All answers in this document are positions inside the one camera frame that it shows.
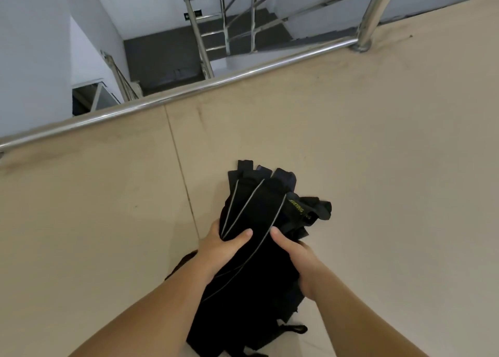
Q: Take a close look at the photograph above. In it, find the person's right hand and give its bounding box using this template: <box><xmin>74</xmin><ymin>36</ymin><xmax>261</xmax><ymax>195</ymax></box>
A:
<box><xmin>270</xmin><ymin>227</ymin><xmax>328</xmax><ymax>301</ymax></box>

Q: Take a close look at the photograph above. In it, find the person's left hand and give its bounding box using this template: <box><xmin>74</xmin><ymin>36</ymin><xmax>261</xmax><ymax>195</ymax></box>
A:
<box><xmin>198</xmin><ymin>219</ymin><xmax>253</xmax><ymax>284</ymax></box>

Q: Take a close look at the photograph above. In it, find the black backpack with grey stripes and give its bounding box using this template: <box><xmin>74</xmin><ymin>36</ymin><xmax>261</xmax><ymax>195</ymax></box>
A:
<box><xmin>165</xmin><ymin>159</ymin><xmax>332</xmax><ymax>357</ymax></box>

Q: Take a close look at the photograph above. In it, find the person's left forearm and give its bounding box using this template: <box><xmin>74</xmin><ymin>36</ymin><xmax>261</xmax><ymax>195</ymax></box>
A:
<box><xmin>67</xmin><ymin>265</ymin><xmax>213</xmax><ymax>357</ymax></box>

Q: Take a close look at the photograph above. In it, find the person's right forearm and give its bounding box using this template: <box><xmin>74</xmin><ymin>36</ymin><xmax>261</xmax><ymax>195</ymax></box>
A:
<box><xmin>310</xmin><ymin>269</ymin><xmax>429</xmax><ymax>357</ymax></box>

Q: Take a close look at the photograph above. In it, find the stainless steel stair railing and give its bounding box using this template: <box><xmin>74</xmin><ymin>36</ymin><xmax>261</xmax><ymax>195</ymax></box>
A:
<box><xmin>0</xmin><ymin>0</ymin><xmax>394</xmax><ymax>158</ymax></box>

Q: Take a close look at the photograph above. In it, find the dark grey staircase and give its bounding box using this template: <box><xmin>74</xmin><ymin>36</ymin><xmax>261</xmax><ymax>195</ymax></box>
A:
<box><xmin>124</xmin><ymin>7</ymin><xmax>357</xmax><ymax>96</ymax></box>

